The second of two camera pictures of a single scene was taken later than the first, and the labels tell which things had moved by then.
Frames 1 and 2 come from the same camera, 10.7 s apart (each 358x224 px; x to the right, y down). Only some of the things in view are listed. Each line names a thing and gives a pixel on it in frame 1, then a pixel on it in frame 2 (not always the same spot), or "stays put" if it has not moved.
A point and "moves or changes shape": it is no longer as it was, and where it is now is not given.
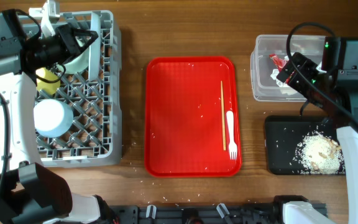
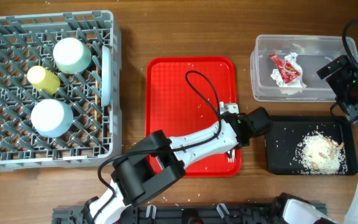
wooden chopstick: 223,116 moves or changes shape
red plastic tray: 183,121 stays put
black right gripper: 304,63 -> 353,112
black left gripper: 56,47 -> 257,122
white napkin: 284,88 stays put
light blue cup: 53,118 stays put
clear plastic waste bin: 269,58 stays put
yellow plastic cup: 49,87 stays put
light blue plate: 95,49 -> 106,76
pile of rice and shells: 318,153 stays put
